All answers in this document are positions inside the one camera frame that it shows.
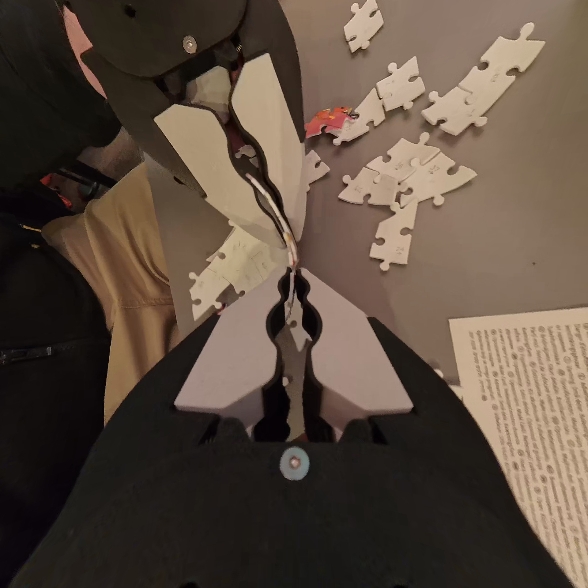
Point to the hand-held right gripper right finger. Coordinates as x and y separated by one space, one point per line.
363 363

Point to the white puzzle pieces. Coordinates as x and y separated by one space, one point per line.
487 78

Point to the assembled white puzzle ball section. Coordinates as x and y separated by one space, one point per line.
239 266

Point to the white instruction leaflet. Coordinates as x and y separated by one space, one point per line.
528 413

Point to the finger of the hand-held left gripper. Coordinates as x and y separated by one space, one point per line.
197 147
271 119

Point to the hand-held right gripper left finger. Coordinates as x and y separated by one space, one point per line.
234 363

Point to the pink red printed puzzle piece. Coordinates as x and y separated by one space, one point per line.
324 121

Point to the person's beige trousers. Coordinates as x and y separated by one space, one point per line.
133 275

